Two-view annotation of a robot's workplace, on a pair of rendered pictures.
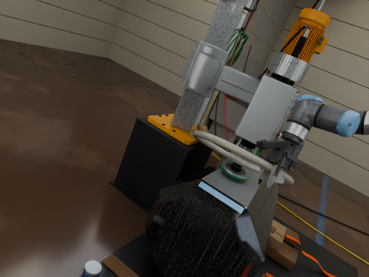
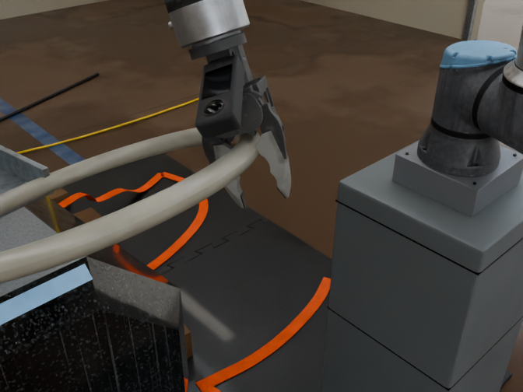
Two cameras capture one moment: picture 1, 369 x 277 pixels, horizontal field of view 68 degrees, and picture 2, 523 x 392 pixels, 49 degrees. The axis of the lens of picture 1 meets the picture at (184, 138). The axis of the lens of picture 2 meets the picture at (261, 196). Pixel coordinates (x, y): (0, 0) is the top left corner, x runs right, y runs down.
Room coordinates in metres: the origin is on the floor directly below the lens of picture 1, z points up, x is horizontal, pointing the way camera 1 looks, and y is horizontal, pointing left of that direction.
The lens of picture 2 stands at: (0.69, 0.23, 1.57)
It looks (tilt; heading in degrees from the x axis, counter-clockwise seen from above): 32 degrees down; 295
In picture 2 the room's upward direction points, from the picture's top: straight up
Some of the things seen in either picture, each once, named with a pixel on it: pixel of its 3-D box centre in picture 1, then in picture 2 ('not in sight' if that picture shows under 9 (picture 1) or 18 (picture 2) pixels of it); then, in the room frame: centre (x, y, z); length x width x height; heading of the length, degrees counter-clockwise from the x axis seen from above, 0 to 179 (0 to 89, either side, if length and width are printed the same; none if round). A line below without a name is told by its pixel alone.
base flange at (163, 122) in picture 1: (180, 127); not in sight; (2.51, 0.08, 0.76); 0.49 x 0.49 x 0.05; 66
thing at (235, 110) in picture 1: (234, 121); not in sight; (5.37, -0.78, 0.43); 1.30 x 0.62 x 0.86; 158
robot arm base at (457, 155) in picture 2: not in sight; (461, 137); (0.79, -1.07, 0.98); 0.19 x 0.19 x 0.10
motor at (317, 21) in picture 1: (305, 39); not in sight; (2.47, -0.58, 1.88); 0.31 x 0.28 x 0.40; 77
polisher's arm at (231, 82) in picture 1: (224, 78); not in sight; (2.50, -0.12, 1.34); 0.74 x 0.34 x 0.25; 86
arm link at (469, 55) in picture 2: not in sight; (475, 84); (0.78, -1.06, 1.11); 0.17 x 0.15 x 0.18; 142
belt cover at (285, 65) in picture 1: (286, 71); not in sight; (2.17, -0.50, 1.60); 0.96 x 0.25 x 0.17; 167
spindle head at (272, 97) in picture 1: (265, 111); not in sight; (1.91, -0.44, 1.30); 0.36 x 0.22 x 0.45; 167
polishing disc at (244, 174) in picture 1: (235, 169); not in sight; (1.83, -0.42, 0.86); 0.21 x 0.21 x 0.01
